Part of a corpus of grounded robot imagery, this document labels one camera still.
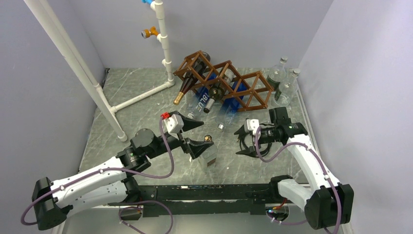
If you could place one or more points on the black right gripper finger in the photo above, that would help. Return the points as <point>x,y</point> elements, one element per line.
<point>250,151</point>
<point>241,131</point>

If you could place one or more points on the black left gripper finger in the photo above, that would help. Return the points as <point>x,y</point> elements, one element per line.
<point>188,123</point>
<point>196,148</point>

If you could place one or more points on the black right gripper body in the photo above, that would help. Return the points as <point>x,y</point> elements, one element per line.
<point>268,135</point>

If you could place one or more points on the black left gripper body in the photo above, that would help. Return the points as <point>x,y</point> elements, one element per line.
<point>173,143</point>

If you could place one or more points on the clear white labelled bottle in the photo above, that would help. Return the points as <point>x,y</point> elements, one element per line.
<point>287,88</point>

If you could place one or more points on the dark red wine bottle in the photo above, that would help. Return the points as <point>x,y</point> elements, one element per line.
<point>192,68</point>

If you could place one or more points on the round clear glass bottle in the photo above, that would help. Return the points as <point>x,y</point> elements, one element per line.
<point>277,73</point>

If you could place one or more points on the black labelled whisky bottle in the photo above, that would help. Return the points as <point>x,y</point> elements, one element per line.
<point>209,156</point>

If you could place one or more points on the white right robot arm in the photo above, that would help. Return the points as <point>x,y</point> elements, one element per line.
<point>327,203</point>

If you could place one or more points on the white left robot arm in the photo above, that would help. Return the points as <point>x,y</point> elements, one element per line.
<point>113,180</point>

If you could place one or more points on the blue labelled clear bottle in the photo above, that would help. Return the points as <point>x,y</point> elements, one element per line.
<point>197,103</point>

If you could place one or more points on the green wine bottle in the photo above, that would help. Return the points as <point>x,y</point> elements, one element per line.
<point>216,92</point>

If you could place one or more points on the brown wooden wine rack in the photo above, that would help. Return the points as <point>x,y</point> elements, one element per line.
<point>252,90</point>

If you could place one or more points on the orange pipe fitting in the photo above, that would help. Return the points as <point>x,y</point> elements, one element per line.
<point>146,33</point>

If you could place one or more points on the blue pipe fitting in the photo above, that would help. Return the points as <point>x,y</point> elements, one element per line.
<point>146,1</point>

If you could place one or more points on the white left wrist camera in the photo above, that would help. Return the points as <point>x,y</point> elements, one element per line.
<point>171,123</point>

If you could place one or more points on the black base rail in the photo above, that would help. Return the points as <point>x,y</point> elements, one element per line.
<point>253,199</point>

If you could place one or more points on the white pvc pipe frame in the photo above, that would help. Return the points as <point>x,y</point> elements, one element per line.
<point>77,49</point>

